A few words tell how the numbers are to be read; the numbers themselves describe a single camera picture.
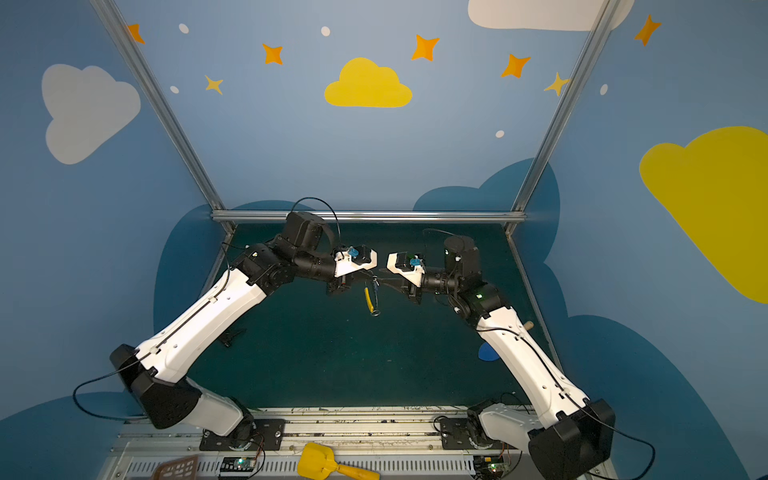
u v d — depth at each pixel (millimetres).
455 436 743
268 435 735
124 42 723
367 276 651
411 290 604
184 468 702
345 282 593
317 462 716
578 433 379
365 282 666
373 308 706
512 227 1233
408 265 543
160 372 399
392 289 665
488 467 709
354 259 549
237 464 705
